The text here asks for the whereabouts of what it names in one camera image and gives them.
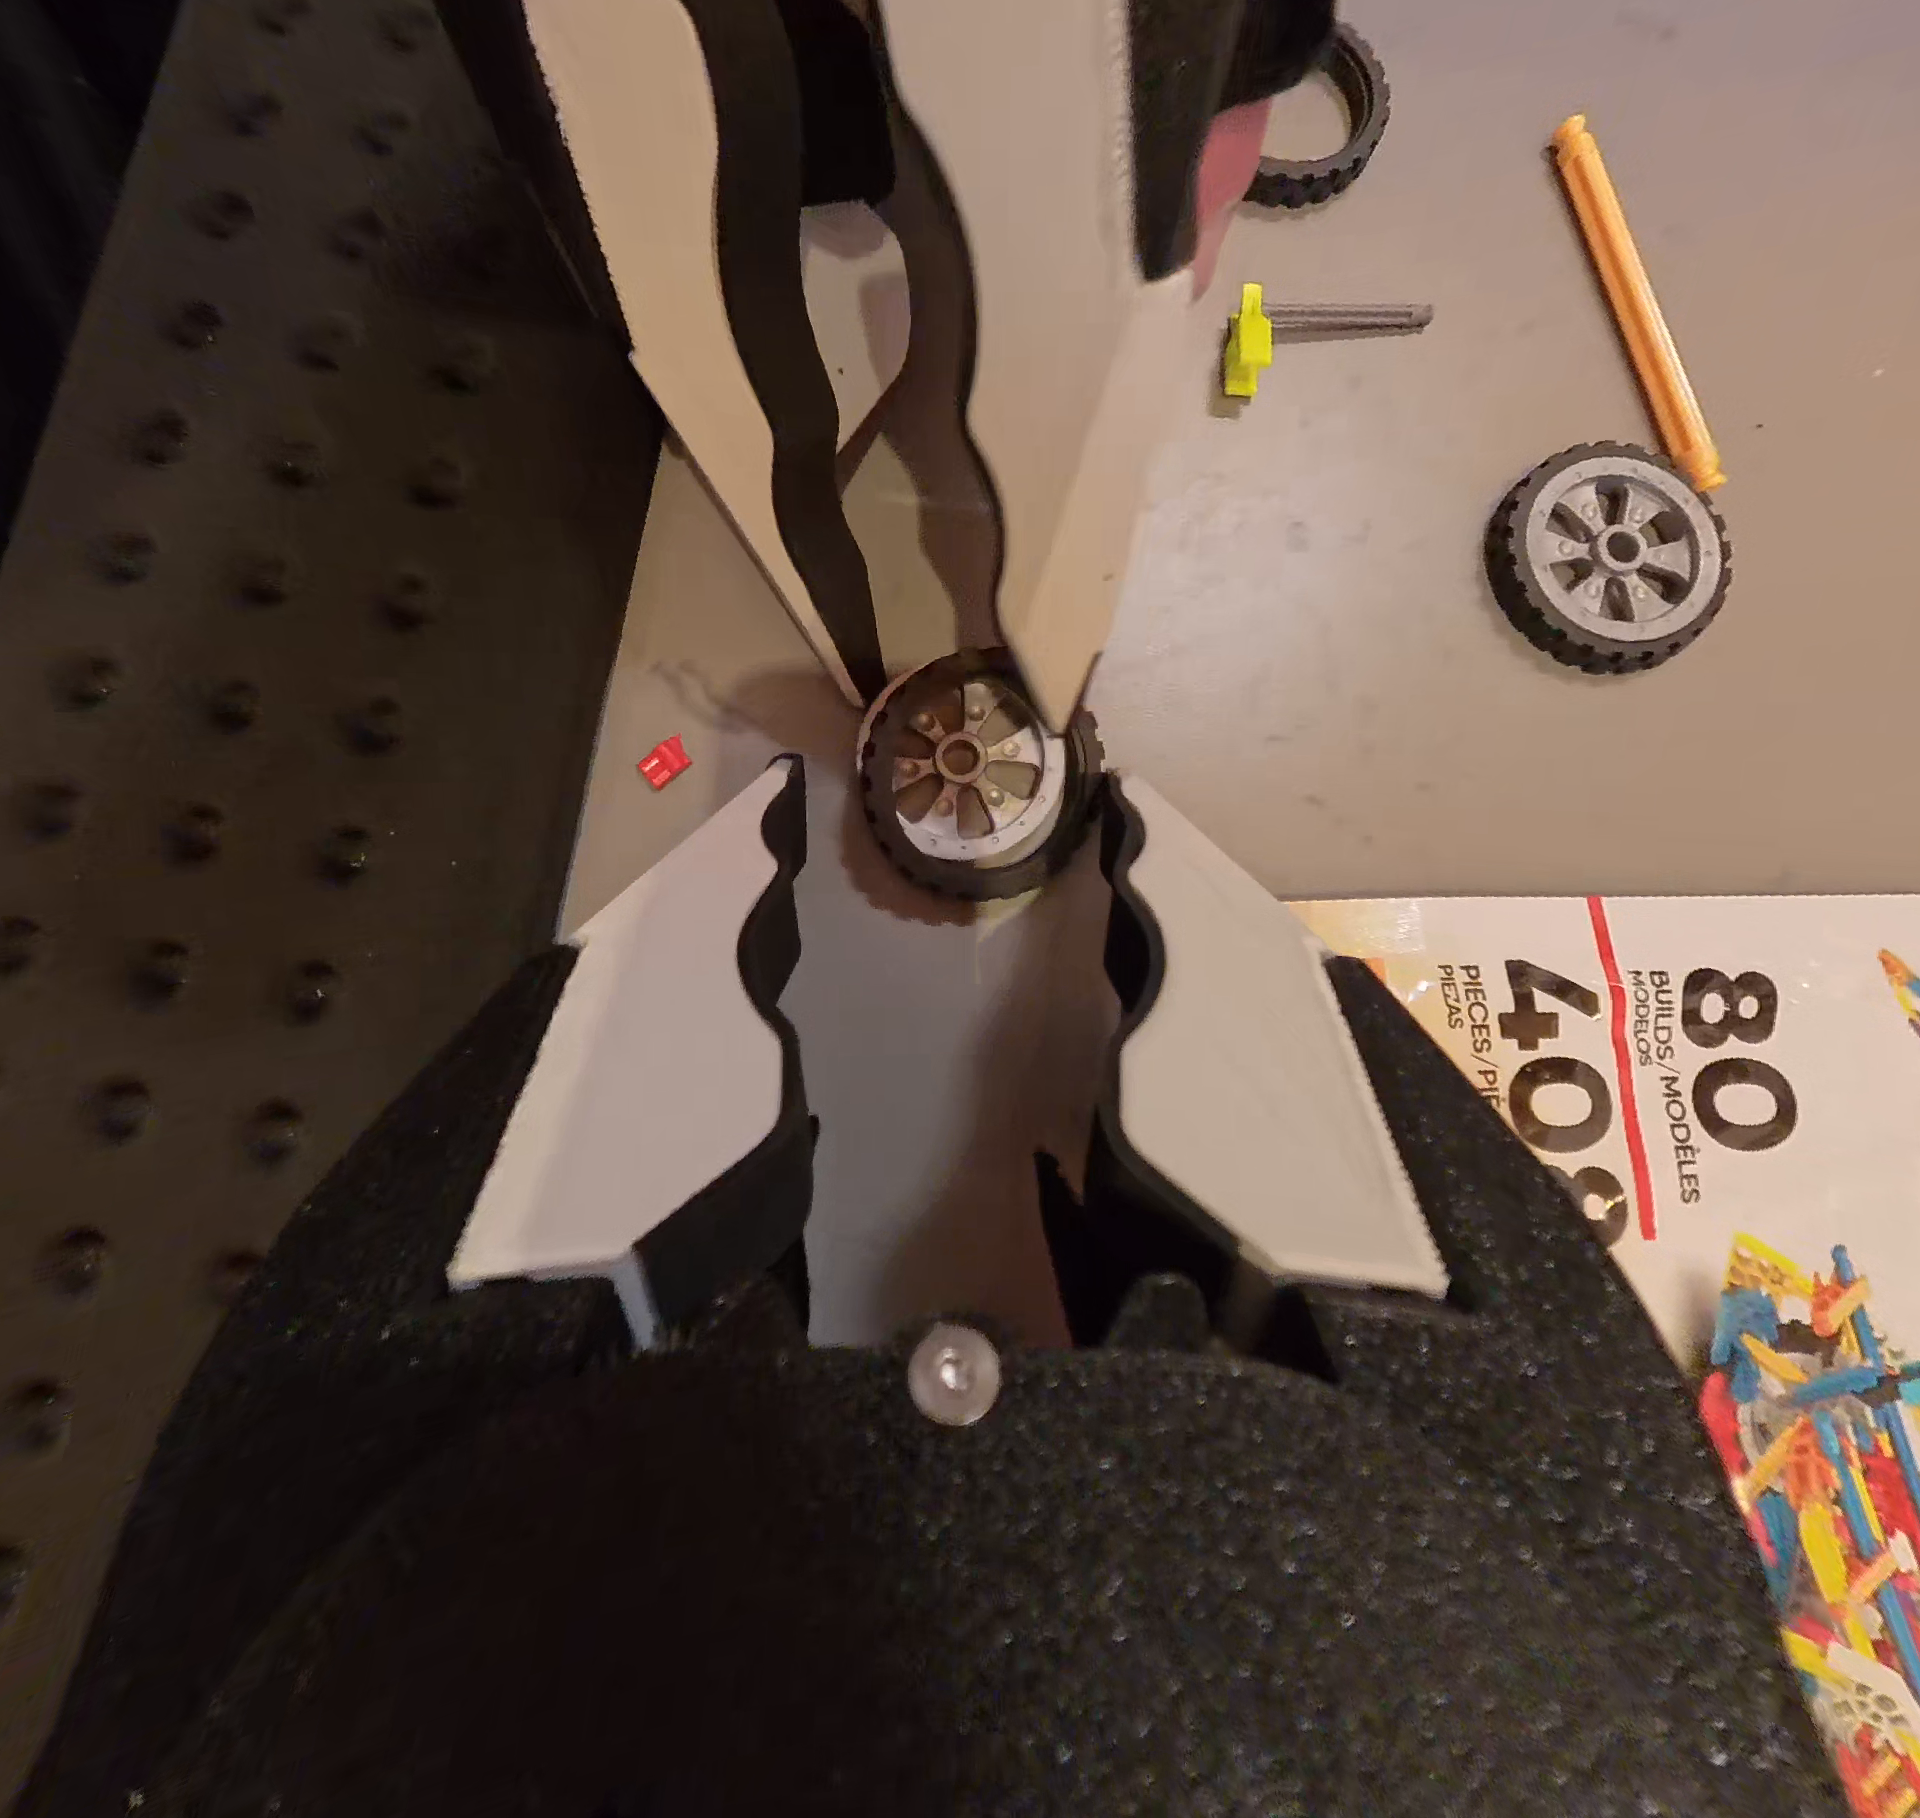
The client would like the grey rod with yellow connector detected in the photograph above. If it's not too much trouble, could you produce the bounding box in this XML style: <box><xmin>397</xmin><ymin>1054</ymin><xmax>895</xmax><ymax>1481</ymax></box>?
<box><xmin>1219</xmin><ymin>283</ymin><xmax>1437</xmax><ymax>404</ymax></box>

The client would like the long orange rod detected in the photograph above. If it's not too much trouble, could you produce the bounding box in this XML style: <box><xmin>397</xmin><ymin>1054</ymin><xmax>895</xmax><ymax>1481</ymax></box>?
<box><xmin>1546</xmin><ymin>111</ymin><xmax>1730</xmax><ymax>495</ymax></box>

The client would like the person's left hand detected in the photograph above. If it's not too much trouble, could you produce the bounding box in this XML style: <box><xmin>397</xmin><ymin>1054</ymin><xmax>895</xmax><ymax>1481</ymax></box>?
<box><xmin>1190</xmin><ymin>103</ymin><xmax>1274</xmax><ymax>305</ymax></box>

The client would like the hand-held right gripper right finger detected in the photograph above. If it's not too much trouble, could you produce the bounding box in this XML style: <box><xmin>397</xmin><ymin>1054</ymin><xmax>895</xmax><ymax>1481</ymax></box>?
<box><xmin>1033</xmin><ymin>772</ymin><xmax>1451</xmax><ymax>1353</ymax></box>

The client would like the black rubber tire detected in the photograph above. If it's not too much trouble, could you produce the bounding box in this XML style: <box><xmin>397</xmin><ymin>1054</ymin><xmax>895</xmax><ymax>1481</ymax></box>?
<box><xmin>1243</xmin><ymin>23</ymin><xmax>1392</xmax><ymax>211</ymax></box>

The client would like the K'nex building set booklet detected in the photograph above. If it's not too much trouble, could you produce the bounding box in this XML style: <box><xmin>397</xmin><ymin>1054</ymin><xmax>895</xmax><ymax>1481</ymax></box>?
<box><xmin>1288</xmin><ymin>893</ymin><xmax>1920</xmax><ymax>1818</ymax></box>

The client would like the grey toy wheel black tire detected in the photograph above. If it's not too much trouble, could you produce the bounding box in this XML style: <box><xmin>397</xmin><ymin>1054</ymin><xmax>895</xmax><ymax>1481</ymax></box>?
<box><xmin>852</xmin><ymin>646</ymin><xmax>1111</xmax><ymax>909</ymax></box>
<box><xmin>1481</xmin><ymin>438</ymin><xmax>1739</xmax><ymax>681</ymax></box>

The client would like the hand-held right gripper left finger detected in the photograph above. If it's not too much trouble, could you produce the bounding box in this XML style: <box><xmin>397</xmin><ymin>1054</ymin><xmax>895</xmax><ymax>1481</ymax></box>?
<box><xmin>447</xmin><ymin>757</ymin><xmax>826</xmax><ymax>1353</ymax></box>

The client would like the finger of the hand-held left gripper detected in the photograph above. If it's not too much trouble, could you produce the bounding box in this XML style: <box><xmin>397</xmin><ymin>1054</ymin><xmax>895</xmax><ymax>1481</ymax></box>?
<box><xmin>498</xmin><ymin>0</ymin><xmax>895</xmax><ymax>709</ymax></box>
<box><xmin>867</xmin><ymin>0</ymin><xmax>1207</xmax><ymax>738</ymax></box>

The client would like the black perforated pad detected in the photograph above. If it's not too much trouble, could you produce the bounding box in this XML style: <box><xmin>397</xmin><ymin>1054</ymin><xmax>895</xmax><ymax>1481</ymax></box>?
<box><xmin>0</xmin><ymin>0</ymin><xmax>670</xmax><ymax>1745</ymax></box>

